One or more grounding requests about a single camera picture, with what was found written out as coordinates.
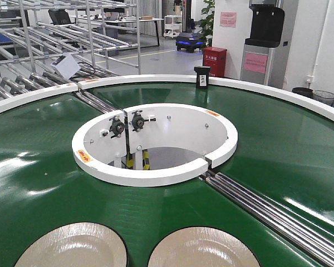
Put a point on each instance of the cream plate black rim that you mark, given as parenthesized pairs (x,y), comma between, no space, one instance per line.
(77,244)
(201,246)

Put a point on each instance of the red fire extinguisher cabinet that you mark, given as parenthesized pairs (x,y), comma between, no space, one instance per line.
(215,58)

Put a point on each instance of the white office desk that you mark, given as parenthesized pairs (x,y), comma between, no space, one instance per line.
(130,26)

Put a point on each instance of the steel roller strip right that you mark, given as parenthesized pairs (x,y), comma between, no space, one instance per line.
(311,242)

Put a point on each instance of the steel roller strip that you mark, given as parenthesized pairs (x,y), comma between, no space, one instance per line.
(95,102)
(311,242)

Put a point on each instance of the metal roller rack shelving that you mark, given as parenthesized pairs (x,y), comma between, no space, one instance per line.
(33,34)

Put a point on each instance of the black water dispenser machine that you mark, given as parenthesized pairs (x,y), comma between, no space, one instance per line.
(265,37)

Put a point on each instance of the steel roller strip left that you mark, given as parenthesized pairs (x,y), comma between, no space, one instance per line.
(95,102)

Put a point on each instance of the green potted plant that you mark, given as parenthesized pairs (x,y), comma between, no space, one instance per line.
(207,22)

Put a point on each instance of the black round waste bin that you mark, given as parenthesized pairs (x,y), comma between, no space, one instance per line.
(303,91)

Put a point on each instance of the mesh waste bin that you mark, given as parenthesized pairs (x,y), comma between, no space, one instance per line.
(324,97)

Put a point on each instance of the white outer rim guard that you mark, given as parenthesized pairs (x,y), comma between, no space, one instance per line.
(32,96)

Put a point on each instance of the black left bearing mount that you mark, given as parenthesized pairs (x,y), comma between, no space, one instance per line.
(117,127)

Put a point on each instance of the black blue mobile robot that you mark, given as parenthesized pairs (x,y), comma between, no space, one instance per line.
(189,41)

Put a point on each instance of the black bearing mount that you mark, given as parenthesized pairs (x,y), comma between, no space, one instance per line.
(117,127)
(138,121)

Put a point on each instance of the white rolling cart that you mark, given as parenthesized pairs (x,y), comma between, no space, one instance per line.
(172,26)

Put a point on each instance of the black sensor box on rim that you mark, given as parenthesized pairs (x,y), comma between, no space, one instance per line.
(202,76)

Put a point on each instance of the black right bearing mount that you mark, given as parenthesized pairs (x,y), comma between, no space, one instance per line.
(138,121)

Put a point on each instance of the white inner ring guard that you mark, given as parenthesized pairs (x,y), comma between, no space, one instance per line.
(120,160)

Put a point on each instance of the white power box on rack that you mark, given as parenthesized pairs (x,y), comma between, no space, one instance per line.
(65,65)

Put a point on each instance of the pink wall notice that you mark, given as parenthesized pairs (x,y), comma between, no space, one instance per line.
(228,19)

